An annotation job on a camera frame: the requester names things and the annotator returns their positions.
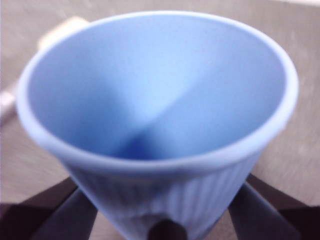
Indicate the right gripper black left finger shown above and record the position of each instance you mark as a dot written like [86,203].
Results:
[37,220]

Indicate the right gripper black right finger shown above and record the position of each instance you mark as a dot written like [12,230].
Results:
[275,215]

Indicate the blue ribbed plastic cup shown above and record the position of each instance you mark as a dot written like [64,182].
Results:
[155,87]

